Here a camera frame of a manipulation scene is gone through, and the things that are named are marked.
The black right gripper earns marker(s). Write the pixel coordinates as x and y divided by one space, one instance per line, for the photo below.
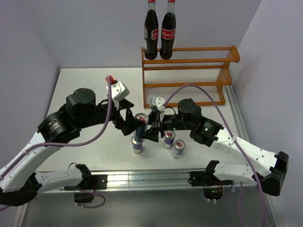
152 134

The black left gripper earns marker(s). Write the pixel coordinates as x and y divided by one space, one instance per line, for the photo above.
130 122

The silver blue can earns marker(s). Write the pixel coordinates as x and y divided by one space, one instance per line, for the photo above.
178 148
137 146
169 138
144 118

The cola glass bottle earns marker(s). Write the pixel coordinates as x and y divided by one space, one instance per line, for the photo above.
168 31
151 31

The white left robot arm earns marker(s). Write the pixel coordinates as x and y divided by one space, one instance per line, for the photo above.
20 182

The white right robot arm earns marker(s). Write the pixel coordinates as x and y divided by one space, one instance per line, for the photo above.
256 164

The orange wooden shelf rack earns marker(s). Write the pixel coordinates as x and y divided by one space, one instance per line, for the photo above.
212 72

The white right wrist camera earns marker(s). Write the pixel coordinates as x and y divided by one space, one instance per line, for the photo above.
157 103

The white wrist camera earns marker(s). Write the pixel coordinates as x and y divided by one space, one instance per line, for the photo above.
118 90
157 103

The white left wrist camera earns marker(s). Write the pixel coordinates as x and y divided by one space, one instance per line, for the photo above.
118 90

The aluminium front rail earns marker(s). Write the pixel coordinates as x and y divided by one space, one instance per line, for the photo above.
141 180

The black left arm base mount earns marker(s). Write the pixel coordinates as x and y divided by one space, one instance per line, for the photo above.
83 194

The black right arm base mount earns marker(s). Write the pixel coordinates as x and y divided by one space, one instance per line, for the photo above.
201 178

